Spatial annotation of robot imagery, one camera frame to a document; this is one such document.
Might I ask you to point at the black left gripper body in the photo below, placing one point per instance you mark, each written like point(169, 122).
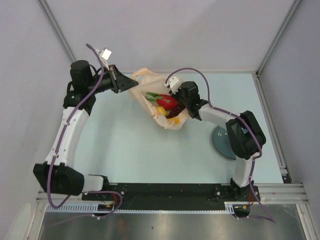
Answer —
point(108, 81)

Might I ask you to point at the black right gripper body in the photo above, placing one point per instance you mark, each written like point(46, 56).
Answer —
point(179, 97)

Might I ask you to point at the red fake dragon fruit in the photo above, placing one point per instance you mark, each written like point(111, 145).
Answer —
point(163, 100)

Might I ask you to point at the banana print plastic bag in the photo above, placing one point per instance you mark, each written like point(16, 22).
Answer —
point(149, 81)

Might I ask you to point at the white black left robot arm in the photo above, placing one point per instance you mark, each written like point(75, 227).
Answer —
point(56, 175)

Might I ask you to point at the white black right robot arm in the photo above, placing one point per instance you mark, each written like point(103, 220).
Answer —
point(244, 133)

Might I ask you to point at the dark red fake grapes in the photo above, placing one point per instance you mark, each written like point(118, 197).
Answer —
point(174, 112)

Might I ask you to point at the yellow fake lemon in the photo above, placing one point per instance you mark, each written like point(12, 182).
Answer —
point(161, 110)

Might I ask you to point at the teal floral ceramic plate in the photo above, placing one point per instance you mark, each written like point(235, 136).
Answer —
point(219, 140)

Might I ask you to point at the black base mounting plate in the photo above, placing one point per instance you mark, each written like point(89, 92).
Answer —
point(174, 197)

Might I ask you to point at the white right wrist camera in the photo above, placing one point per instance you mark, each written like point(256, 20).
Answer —
point(173, 84)

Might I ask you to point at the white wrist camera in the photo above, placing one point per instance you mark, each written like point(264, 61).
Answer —
point(104, 55)
point(173, 84)

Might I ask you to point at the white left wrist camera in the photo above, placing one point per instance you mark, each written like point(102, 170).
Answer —
point(104, 55)

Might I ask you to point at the aluminium right corner post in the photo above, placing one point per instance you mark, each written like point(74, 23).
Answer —
point(278, 36)

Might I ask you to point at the aluminium corner post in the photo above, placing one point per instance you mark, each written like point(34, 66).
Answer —
point(56, 28)
point(278, 36)

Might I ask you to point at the aluminium left corner post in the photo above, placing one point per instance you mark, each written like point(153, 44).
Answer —
point(56, 28)

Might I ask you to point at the white slotted cable duct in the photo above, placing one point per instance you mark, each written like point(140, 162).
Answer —
point(105, 208)

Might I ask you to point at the aluminium front frame rail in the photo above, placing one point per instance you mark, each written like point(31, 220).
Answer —
point(270, 193)

